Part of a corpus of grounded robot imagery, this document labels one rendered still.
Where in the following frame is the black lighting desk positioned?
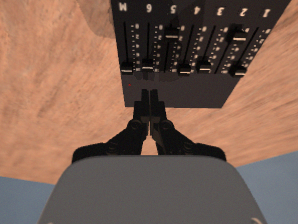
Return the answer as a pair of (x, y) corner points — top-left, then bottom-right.
(110, 0), (291, 109)

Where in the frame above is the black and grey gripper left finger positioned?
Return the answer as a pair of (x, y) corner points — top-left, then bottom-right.
(71, 89), (149, 164)

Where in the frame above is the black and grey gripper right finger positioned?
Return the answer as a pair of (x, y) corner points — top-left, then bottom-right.
(149, 89), (227, 162)

